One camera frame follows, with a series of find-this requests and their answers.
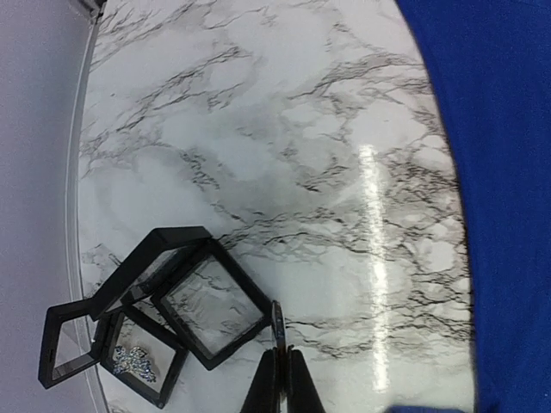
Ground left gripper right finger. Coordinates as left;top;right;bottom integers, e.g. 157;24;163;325
287;347;325;413

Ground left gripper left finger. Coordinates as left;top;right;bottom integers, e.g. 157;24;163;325
240;348;281;413

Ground round button badge brooch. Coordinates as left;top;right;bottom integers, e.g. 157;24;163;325
271;300;287;351

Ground blue printed t-shirt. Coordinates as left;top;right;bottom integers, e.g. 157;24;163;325
399;1;550;412

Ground black brooch display box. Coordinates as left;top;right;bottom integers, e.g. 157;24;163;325
90;226;272;371

